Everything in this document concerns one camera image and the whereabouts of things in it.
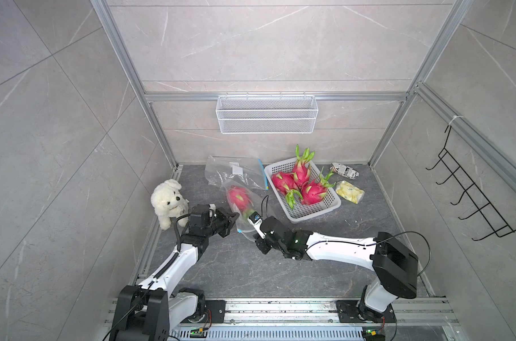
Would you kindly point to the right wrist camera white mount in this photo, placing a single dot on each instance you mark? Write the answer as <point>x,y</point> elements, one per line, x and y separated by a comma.
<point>255,220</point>

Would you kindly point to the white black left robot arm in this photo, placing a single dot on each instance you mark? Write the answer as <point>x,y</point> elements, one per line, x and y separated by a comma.
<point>150,310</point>

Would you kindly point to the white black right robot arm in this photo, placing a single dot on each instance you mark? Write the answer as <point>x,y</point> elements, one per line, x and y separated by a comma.
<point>395,265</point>

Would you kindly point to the white wire mesh wall shelf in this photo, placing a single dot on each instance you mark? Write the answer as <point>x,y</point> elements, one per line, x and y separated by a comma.
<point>266,114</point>

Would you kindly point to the clear zip-top bag blue seal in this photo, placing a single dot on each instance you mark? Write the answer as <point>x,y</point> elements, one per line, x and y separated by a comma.
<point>248,171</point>

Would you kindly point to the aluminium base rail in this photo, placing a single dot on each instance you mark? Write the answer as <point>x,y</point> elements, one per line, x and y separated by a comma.
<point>300,319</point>

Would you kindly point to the black wire hook rack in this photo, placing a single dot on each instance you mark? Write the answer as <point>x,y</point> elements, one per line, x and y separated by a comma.
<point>495,223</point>

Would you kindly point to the white plush toy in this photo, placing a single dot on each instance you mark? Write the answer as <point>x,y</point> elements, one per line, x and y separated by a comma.
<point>168,202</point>

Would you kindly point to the yellow crumpled snack packet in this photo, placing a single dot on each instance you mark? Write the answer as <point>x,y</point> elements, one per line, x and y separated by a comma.
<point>349,192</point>

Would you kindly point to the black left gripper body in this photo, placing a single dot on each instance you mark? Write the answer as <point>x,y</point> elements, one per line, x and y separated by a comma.
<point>219,224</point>

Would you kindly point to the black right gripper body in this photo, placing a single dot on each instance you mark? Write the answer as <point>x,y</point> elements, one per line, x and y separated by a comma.
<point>265,244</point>

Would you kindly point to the pink dragon fruit green scales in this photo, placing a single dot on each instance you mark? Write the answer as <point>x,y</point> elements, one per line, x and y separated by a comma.
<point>301,171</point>

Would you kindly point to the white red toy car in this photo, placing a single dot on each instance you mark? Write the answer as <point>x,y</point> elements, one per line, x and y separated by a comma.
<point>344,171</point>

